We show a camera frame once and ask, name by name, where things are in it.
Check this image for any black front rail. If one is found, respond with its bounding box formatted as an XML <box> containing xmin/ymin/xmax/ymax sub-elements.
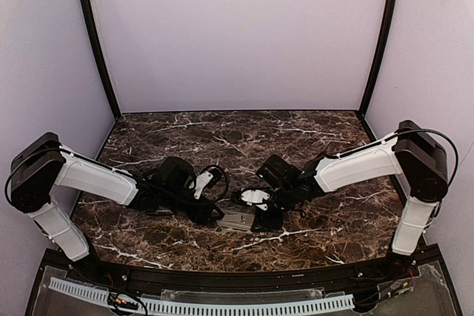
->
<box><xmin>68</xmin><ymin>258</ymin><xmax>410</xmax><ymax>294</ymax></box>

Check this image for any white remote control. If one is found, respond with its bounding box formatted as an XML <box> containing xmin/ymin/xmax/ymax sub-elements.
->
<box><xmin>216</xmin><ymin>210</ymin><xmax>255</xmax><ymax>231</ymax></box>

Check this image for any black frame post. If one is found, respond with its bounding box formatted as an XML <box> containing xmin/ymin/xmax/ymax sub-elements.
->
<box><xmin>79</xmin><ymin>0</ymin><xmax>121</xmax><ymax>121</ymax></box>
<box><xmin>358</xmin><ymin>0</ymin><xmax>396</xmax><ymax>117</ymax></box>

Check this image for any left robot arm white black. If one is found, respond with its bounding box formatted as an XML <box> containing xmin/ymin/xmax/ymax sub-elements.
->
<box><xmin>4</xmin><ymin>132</ymin><xmax>229</xmax><ymax>262</ymax></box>

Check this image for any black right frame post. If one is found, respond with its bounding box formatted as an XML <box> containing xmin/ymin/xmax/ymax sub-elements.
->
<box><xmin>358</xmin><ymin>0</ymin><xmax>396</xmax><ymax>117</ymax></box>

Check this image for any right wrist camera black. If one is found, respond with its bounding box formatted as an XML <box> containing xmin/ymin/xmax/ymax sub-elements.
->
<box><xmin>231</xmin><ymin>188</ymin><xmax>270</xmax><ymax>211</ymax></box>

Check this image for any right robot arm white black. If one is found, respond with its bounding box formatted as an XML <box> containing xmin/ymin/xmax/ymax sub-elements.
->
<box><xmin>240</xmin><ymin>120</ymin><xmax>455</xmax><ymax>256</ymax></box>

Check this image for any white slotted cable duct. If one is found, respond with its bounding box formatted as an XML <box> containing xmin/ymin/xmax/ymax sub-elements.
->
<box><xmin>48</xmin><ymin>277</ymin><xmax>355</xmax><ymax>315</ymax></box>

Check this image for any black left frame post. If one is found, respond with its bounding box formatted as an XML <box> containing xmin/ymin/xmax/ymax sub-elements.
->
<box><xmin>79</xmin><ymin>0</ymin><xmax>121</xmax><ymax>121</ymax></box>

